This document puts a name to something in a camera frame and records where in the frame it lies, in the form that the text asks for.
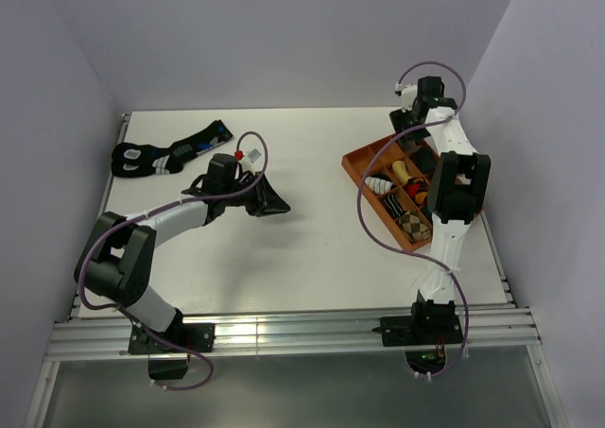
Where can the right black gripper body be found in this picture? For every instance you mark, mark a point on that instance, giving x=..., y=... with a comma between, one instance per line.
x=401, y=119

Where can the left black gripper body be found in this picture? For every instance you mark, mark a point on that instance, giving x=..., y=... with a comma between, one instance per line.
x=247, y=200

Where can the brown sock red stripes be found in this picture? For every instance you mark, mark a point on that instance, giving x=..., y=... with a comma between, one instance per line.
x=413, y=147

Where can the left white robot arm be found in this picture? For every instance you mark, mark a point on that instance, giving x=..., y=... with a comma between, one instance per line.
x=117, y=259

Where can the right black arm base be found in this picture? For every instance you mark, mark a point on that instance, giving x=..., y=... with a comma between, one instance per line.
x=432, y=327

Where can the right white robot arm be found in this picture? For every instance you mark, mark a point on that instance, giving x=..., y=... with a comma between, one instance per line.
x=457, y=189

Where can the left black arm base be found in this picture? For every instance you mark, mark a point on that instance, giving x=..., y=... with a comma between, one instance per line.
x=170, y=358

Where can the dark green rolled sock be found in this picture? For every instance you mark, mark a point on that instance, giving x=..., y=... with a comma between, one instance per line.
x=424, y=160

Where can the yellow rolled sock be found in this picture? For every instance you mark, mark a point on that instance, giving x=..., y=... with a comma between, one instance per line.
x=400, y=172

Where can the orange compartment tray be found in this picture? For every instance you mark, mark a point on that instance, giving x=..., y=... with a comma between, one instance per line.
x=376, y=159

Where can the red black rolled sock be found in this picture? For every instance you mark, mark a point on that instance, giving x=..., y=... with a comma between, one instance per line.
x=417, y=190

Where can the black blue patterned sock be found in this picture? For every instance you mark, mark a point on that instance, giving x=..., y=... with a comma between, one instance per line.
x=132, y=161

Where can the black white striped rolled sock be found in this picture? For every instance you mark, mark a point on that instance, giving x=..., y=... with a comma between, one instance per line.
x=393, y=206

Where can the brown argyle rolled sock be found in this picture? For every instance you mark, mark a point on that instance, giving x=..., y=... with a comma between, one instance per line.
x=413, y=227

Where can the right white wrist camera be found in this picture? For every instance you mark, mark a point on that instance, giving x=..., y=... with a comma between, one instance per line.
x=407, y=94

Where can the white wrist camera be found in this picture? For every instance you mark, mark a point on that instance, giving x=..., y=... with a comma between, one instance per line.
x=407, y=94
x=248, y=156

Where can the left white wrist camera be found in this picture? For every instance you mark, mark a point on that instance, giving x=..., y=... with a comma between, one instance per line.
x=248, y=156

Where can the aluminium table rail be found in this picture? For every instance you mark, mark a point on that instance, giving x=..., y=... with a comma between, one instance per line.
x=285, y=334

